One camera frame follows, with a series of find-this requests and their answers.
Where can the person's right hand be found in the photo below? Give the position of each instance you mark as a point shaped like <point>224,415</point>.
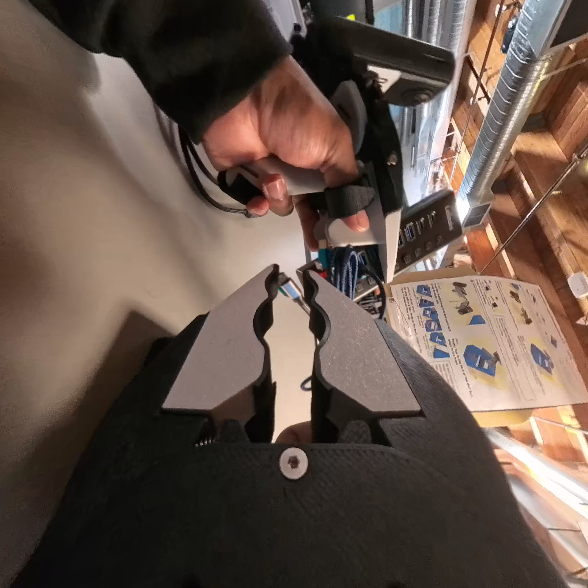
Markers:
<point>296,432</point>

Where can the person's left forearm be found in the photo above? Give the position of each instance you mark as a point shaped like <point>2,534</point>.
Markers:
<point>183,50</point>

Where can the duct vent grille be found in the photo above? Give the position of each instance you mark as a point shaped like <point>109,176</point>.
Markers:
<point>477,216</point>
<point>569,20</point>

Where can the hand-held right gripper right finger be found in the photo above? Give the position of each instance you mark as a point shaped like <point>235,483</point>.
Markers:
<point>363,363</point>

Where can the person's left hand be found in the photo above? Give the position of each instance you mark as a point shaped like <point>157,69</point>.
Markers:
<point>294,124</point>

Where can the white ceiling sensor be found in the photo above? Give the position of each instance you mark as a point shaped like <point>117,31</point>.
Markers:
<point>579,285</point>

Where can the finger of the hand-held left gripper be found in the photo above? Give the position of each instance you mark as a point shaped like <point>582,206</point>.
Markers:
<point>392,243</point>

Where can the printed instruction sheet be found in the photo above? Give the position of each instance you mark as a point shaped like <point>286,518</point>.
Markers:
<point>482,340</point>

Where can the metal ceiling rod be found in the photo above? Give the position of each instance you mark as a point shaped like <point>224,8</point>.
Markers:
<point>528,216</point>

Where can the slim black usb hub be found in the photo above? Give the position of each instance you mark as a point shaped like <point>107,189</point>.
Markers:
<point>427,229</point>

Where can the instruction sheet on clipboard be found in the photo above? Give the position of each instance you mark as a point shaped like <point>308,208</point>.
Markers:
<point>500,417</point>

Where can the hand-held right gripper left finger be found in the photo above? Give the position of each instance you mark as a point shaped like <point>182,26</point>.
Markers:
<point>216,353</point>

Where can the slim silver ventilation duct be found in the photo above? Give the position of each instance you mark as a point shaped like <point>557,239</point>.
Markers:
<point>436,23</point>

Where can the wide silver ventilation duct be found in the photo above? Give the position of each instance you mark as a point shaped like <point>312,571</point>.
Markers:
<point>505,92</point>

